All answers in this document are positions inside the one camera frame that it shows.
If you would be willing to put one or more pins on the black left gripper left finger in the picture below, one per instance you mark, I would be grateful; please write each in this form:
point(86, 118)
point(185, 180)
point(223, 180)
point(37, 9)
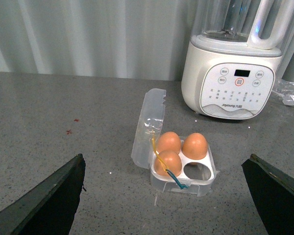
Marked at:
point(49, 208)

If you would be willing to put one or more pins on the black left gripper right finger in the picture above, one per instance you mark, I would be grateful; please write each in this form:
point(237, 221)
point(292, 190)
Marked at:
point(272, 192)

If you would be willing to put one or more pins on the brown egg back right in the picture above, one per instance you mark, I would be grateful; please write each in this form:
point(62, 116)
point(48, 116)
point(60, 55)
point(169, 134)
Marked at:
point(195, 146)

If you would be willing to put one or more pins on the brown egg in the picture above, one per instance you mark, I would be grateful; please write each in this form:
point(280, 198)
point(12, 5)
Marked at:
point(173, 162)
point(195, 146)
point(169, 141)

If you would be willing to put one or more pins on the clear plastic egg box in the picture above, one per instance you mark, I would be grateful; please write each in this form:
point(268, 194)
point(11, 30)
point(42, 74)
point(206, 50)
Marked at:
point(198, 175)

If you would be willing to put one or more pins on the brown egg front left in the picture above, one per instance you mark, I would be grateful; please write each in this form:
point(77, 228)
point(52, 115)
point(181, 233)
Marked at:
point(173, 162)

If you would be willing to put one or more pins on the brown egg back left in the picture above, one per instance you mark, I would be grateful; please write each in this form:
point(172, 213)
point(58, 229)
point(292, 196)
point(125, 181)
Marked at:
point(169, 141)

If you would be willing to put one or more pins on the teal rubber band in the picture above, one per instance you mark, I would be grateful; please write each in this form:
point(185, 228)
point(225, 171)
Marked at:
point(181, 186)

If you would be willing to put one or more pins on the clear plastic bag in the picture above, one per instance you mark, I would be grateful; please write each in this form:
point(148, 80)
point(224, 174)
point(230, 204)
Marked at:
point(283, 92)

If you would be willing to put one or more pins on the white Joyoung blender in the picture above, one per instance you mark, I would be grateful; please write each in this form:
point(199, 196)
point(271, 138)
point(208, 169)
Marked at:
point(235, 49)

